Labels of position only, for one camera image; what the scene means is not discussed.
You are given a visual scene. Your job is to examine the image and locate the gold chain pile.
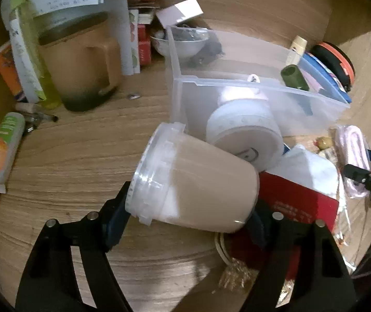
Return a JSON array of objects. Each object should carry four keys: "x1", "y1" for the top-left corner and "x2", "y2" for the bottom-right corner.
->
[{"x1": 218, "y1": 257, "x2": 261, "y2": 290}]

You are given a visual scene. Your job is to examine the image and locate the dark green small bottle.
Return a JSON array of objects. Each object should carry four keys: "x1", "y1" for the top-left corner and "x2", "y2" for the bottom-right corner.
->
[{"x1": 281, "y1": 65, "x2": 314, "y2": 116}]

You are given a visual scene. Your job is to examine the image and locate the yellow bottle green cap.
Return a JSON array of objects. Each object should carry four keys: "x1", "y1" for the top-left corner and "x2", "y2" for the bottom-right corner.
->
[{"x1": 0, "y1": 0, "x2": 63, "y2": 109}]

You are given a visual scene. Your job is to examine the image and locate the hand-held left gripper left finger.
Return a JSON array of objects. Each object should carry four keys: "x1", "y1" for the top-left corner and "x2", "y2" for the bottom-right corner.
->
[{"x1": 15, "y1": 180, "x2": 134, "y2": 312}]

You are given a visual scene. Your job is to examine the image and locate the metal key bunch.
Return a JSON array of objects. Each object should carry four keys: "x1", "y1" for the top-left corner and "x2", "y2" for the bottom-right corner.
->
[{"x1": 15, "y1": 102, "x2": 59, "y2": 134}]

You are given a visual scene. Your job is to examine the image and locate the white cloth bag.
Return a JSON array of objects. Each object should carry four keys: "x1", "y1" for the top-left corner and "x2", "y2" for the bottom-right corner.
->
[{"x1": 270, "y1": 145, "x2": 347, "y2": 202}]

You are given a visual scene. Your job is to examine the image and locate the black orange zip case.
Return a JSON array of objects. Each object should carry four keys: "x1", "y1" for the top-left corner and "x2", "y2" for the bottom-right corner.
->
[{"x1": 310, "y1": 42, "x2": 356, "y2": 92}]

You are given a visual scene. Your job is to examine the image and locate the clear plastic storage container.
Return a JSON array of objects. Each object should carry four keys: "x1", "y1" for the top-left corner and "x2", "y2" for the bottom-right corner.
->
[{"x1": 166, "y1": 24, "x2": 352, "y2": 137}]

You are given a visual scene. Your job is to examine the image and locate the red cardboard box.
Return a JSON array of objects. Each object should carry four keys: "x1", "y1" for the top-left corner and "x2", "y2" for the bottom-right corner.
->
[{"x1": 231, "y1": 171, "x2": 340, "y2": 280}]

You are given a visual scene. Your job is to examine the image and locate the pink rope bundle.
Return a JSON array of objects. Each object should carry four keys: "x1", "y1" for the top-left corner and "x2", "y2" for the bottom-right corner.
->
[{"x1": 335, "y1": 125, "x2": 371, "y2": 199}]

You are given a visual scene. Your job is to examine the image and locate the pink flat case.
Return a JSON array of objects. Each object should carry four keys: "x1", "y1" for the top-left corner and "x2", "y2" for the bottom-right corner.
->
[{"x1": 302, "y1": 70, "x2": 327, "y2": 92}]

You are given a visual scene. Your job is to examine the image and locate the stack of books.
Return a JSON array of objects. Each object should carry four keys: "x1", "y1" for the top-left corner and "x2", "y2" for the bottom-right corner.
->
[{"x1": 125, "y1": 0, "x2": 168, "y2": 74}]

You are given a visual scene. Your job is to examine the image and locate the pink white small box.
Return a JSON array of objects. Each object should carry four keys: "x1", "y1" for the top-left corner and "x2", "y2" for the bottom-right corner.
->
[{"x1": 155, "y1": 0, "x2": 204, "y2": 28}]

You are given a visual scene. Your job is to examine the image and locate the cream lotion bottle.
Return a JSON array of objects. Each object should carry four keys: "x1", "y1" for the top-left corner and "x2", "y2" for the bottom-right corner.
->
[{"x1": 286, "y1": 36, "x2": 308, "y2": 67}]

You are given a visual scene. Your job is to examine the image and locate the blue patchwork pouch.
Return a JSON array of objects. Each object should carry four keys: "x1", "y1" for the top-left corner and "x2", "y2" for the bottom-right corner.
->
[{"x1": 301, "y1": 52, "x2": 352, "y2": 105}]

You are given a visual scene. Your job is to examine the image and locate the white bowl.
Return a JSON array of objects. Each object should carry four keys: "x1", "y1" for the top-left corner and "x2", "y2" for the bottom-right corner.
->
[{"x1": 150, "y1": 28, "x2": 210, "y2": 57}]

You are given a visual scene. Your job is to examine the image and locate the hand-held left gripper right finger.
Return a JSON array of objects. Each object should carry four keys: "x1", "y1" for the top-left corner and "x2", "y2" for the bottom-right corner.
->
[{"x1": 237, "y1": 198, "x2": 358, "y2": 312}]

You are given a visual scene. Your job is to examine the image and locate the green orange tube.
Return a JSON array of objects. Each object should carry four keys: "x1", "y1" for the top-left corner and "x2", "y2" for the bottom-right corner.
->
[{"x1": 0, "y1": 112, "x2": 26, "y2": 215}]

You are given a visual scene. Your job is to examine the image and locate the small figurine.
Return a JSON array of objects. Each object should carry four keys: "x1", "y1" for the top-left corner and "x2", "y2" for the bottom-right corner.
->
[{"x1": 314, "y1": 136, "x2": 335, "y2": 157}]

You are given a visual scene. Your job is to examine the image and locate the orange cardboard box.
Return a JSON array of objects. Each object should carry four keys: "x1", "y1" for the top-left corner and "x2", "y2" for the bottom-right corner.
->
[{"x1": 0, "y1": 41, "x2": 27, "y2": 101}]

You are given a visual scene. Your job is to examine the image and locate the translucent plastic jar beige contents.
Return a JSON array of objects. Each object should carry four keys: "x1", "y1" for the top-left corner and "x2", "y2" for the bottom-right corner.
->
[{"x1": 125, "y1": 122, "x2": 260, "y2": 234}]

